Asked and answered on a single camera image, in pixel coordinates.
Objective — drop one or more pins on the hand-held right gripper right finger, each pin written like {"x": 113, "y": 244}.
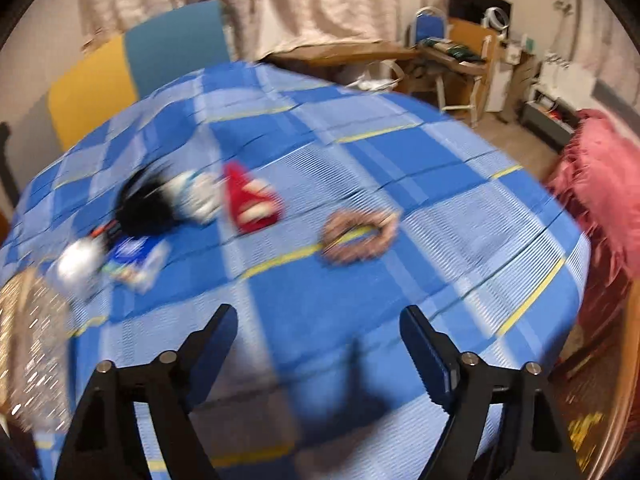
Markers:
{"x": 425, "y": 355}

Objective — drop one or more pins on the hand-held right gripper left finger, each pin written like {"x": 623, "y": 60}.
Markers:
{"x": 215, "y": 355}

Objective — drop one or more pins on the white knit glove blue trim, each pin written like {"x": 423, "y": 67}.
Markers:
{"x": 200, "y": 200}

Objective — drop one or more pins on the blue plaid bed blanket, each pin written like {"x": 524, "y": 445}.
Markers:
{"x": 350, "y": 285}

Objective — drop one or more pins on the blue tissue packet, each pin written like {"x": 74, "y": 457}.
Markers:
{"x": 130, "y": 255}

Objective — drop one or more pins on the red white plush toy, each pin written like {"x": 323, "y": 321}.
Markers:
{"x": 250, "y": 205}

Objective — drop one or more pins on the black feather tuft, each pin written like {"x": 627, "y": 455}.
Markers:
{"x": 145, "y": 210}

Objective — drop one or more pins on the white fluffy ball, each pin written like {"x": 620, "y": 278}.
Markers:
{"x": 77, "y": 265}

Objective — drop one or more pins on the yellow plush toy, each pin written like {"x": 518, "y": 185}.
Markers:
{"x": 585, "y": 427}

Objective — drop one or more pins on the ornate gold tissue box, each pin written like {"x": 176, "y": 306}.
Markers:
{"x": 30, "y": 335}

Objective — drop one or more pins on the rattan chair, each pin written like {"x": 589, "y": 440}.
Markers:
{"x": 615, "y": 410}

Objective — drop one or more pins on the pink red blanket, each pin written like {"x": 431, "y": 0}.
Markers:
{"x": 600, "y": 170}

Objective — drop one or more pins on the grey storage box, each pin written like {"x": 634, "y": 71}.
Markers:
{"x": 540, "y": 120}

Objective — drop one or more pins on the white small cabinet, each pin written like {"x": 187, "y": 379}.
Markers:
{"x": 497, "y": 90}

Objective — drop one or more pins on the grey yellow blue headboard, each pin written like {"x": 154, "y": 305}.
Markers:
{"x": 90, "y": 90}

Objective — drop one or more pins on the dark green item on chair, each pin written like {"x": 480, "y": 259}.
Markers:
{"x": 450, "y": 50}

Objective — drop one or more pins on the wooden side table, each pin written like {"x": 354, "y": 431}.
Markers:
{"x": 350, "y": 52}

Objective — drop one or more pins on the white panel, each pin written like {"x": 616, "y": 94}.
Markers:
{"x": 575, "y": 80}

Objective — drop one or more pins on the yellow wooden board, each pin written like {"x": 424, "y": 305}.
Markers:
{"x": 467, "y": 35}

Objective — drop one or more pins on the blue metal chair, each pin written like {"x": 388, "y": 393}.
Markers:
{"x": 430, "y": 25}

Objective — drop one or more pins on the white round fan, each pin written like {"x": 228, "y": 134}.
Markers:
{"x": 486, "y": 19}

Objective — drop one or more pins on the black television screen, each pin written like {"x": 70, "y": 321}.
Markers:
{"x": 470, "y": 0}

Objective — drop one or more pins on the ship print curtain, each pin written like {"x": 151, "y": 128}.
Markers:
{"x": 300, "y": 0}

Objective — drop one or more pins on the black upright post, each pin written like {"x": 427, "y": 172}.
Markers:
{"x": 6, "y": 160}

